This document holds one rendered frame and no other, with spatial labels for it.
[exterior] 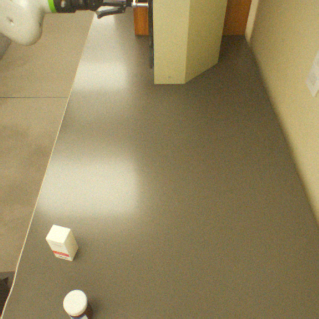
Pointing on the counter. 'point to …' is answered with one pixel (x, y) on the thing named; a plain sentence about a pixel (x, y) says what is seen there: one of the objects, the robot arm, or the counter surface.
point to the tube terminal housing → (186, 38)
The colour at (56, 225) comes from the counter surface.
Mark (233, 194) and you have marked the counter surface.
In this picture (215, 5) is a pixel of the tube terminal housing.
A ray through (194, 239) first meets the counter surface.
